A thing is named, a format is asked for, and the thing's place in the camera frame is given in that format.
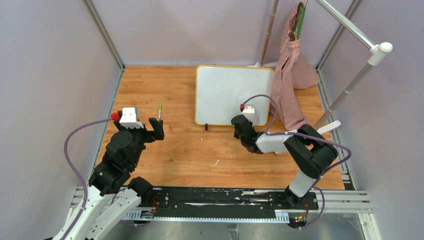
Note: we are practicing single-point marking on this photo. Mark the green whiteboard marker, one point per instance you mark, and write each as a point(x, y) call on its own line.
point(160, 106)

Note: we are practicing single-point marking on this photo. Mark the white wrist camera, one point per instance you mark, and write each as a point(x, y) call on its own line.
point(248, 111)
point(130, 118)

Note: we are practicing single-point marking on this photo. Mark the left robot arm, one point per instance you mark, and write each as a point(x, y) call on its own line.
point(110, 192)

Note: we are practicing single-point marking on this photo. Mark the yellow framed whiteboard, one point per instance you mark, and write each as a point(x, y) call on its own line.
point(221, 89)

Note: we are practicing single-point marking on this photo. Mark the wooden rack pole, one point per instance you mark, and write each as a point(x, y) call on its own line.
point(268, 32)

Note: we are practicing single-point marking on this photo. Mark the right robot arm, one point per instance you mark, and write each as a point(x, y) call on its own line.
point(305, 146)

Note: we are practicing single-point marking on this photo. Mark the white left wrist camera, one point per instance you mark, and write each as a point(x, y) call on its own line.
point(130, 118)

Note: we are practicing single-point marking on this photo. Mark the pink cloth bag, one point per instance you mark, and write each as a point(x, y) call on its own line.
point(291, 73)

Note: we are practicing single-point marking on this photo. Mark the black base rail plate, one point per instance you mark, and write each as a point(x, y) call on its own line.
point(211, 203)

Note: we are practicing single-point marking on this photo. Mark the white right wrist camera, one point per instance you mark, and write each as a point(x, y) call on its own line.
point(248, 111)

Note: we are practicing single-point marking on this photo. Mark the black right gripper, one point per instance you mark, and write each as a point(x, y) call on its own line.
point(236, 135)

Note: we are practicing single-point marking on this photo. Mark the white clothes rack frame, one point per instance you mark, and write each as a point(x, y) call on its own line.
point(368, 112)

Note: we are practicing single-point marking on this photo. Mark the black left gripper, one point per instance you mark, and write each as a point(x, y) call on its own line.
point(158, 132)

